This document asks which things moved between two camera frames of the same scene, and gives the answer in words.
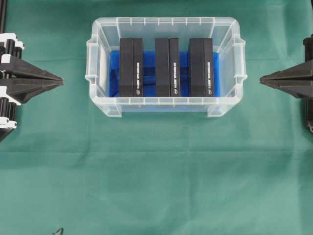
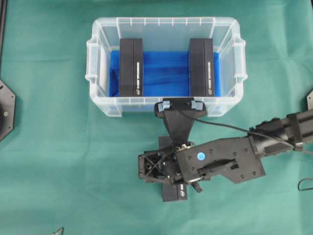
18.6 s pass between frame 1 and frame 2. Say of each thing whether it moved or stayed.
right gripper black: moved
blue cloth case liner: stayed
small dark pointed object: stayed
